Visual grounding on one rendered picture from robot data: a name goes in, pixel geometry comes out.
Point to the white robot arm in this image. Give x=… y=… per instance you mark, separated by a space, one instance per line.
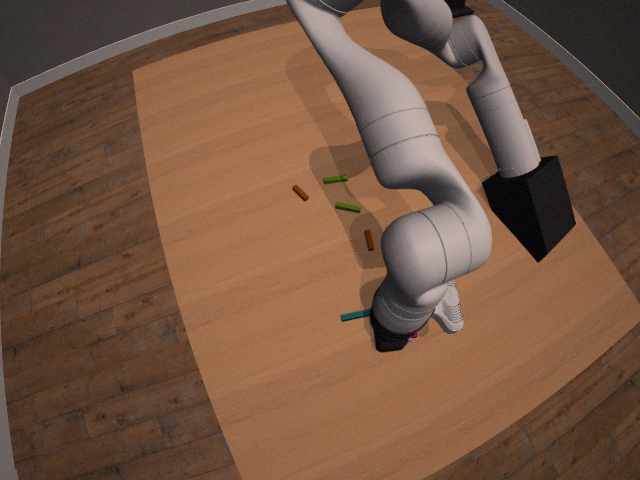
x=440 y=243

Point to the turquoise rod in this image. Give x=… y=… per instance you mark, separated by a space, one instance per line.
x=355 y=315

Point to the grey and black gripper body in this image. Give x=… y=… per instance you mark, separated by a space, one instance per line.
x=393 y=328

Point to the lime green rod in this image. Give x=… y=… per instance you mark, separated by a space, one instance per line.
x=335 y=179
x=347 y=207

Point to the orange rod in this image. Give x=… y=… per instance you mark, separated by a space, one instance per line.
x=300 y=193
x=369 y=240

